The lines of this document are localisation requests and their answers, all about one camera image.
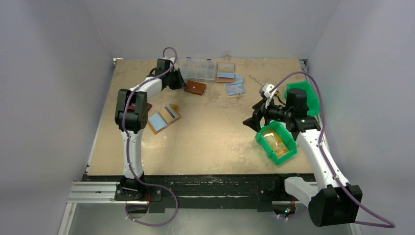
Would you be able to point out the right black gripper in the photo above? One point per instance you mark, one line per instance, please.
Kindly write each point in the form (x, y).
(261, 111)

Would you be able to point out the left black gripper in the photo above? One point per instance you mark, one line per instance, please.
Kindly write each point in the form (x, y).
(177, 78)

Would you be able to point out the brown leather card holder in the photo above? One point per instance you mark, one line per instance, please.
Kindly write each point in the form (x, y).
(195, 87)

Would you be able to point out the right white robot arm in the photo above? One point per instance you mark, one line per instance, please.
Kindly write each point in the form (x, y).
(330, 202)

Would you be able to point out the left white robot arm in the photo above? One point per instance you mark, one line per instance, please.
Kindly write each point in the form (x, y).
(131, 117)

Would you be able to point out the open tan card holder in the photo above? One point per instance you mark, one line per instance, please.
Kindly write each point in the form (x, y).
(164, 118)

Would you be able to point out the blue transparent card sleeve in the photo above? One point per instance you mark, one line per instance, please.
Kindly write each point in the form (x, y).
(236, 88)

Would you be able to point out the green bin with cards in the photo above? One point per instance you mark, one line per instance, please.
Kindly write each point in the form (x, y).
(277, 142)

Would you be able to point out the open brown card holder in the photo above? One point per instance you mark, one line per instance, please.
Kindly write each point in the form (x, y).
(225, 72)

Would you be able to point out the dark red card holder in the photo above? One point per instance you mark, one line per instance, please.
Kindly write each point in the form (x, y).
(132, 107)

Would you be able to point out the clear plastic organizer box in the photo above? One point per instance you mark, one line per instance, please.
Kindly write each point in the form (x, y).
(198, 70)

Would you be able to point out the yellow black screwdriver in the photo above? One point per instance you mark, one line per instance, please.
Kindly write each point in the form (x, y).
(262, 84)

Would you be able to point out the green bin far right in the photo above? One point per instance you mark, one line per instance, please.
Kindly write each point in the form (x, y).
(313, 101)

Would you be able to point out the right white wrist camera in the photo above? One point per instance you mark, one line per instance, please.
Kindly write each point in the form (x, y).
(267, 91)

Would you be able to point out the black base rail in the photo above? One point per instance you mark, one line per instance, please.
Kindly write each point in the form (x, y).
(261, 192)

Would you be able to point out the aluminium frame rail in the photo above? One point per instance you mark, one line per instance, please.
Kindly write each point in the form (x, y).
(91, 209)

